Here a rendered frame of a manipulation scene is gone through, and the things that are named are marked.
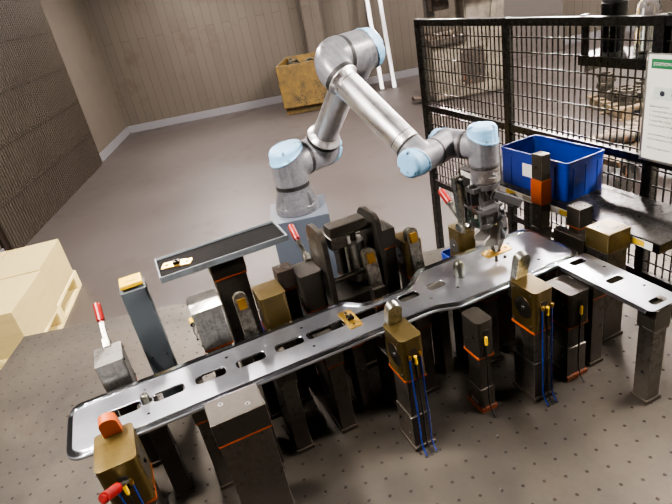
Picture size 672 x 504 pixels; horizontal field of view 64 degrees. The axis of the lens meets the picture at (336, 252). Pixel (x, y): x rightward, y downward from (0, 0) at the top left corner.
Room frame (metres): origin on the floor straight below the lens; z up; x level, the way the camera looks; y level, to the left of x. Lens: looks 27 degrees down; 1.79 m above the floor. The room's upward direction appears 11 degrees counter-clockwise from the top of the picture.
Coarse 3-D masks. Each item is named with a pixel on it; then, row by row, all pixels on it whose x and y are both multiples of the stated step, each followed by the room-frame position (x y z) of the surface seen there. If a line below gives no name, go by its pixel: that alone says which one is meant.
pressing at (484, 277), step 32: (480, 256) 1.36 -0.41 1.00; (512, 256) 1.33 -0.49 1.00; (544, 256) 1.29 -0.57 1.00; (416, 288) 1.26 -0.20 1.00; (448, 288) 1.23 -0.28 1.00; (480, 288) 1.20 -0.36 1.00; (320, 320) 1.20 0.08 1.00; (224, 352) 1.14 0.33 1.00; (256, 352) 1.11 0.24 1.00; (288, 352) 1.09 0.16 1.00; (320, 352) 1.06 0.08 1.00; (128, 384) 1.08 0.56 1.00; (160, 384) 1.06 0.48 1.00; (192, 384) 1.04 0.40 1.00; (224, 384) 1.01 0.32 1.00; (256, 384) 1.00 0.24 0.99; (96, 416) 0.99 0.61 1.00; (128, 416) 0.97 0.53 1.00; (160, 416) 0.94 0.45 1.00
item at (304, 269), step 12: (300, 264) 1.38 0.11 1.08; (312, 264) 1.37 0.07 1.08; (300, 276) 1.31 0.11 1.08; (312, 276) 1.31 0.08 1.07; (300, 288) 1.31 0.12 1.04; (312, 288) 1.31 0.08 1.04; (324, 288) 1.32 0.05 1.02; (300, 300) 1.35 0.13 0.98; (312, 300) 1.31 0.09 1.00; (324, 300) 1.32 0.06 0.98; (312, 312) 1.31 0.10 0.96
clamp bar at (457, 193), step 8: (456, 176) 1.48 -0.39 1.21; (464, 176) 1.47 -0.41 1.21; (456, 184) 1.46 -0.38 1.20; (464, 184) 1.44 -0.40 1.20; (456, 192) 1.46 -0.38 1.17; (464, 192) 1.47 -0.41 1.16; (456, 200) 1.46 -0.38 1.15; (464, 200) 1.47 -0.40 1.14; (456, 208) 1.46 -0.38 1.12; (464, 216) 1.46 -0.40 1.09; (464, 232) 1.44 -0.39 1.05
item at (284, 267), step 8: (280, 264) 1.37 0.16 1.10; (288, 264) 1.36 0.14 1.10; (280, 272) 1.32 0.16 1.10; (288, 272) 1.33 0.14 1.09; (280, 280) 1.32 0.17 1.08; (288, 280) 1.33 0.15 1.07; (288, 288) 1.32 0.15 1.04; (296, 288) 1.34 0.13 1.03; (288, 296) 1.33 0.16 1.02; (296, 296) 1.33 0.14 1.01; (288, 304) 1.32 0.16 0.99; (296, 304) 1.33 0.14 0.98; (296, 312) 1.33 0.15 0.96; (296, 344) 1.32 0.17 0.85; (304, 368) 1.32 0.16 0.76; (312, 368) 1.33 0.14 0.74; (312, 376) 1.33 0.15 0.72
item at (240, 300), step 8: (240, 296) 1.23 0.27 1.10; (240, 304) 1.22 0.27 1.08; (248, 304) 1.23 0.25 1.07; (240, 312) 1.22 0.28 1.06; (248, 312) 1.22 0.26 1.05; (240, 320) 1.21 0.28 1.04; (248, 320) 1.22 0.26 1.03; (248, 328) 1.21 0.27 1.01; (256, 328) 1.21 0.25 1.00; (248, 336) 1.20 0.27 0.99
